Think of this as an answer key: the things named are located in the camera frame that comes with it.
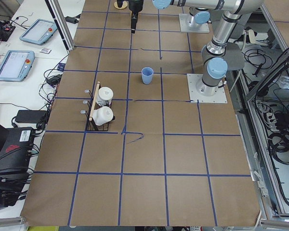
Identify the black power adapter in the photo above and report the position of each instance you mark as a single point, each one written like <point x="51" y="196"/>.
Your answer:
<point x="30" y="116"/>

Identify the black wire mug rack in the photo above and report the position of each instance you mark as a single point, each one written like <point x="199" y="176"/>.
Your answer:
<point x="93" y="105"/>

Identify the teach pendant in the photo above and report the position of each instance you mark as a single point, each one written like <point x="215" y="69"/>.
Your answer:
<point x="16" y="65"/>
<point x="39" y="32"/>

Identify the wooden cup tree stand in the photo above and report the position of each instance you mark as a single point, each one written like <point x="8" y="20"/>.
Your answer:
<point x="120" y="4"/>

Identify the white mug upper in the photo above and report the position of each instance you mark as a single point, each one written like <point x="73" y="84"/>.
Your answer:
<point x="105" y="96"/>

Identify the teach pendant far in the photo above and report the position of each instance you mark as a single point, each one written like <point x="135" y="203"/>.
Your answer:
<point x="39" y="32"/>

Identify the black computer box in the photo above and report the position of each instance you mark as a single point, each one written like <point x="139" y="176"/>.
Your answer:
<point x="14" y="155"/>

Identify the light blue plastic cup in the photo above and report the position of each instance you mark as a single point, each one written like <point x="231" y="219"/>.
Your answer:
<point x="147" y="75"/>

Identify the black gripper body long fingers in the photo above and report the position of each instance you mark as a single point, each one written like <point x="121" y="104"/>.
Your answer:
<point x="134" y="6"/>

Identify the white mug lower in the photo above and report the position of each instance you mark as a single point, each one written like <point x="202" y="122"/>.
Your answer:
<point x="103" y="115"/>

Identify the grey office chair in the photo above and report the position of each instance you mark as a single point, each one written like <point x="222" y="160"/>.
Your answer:
<point x="234" y="57"/>

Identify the black long gripper finger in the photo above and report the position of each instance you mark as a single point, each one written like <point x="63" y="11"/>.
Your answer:
<point x="134" y="20"/>

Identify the white mug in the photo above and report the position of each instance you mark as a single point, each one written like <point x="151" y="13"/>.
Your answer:
<point x="103" y="115"/>
<point x="105" y="96"/>

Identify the small printed label card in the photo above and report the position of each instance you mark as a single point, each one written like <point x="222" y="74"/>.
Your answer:
<point x="45" y="50"/>

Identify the small black power brick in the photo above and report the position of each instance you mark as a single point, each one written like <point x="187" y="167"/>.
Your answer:
<point x="72" y="20"/>

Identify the teach pendant near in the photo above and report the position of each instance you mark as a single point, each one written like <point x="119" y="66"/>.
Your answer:
<point x="16" y="65"/>

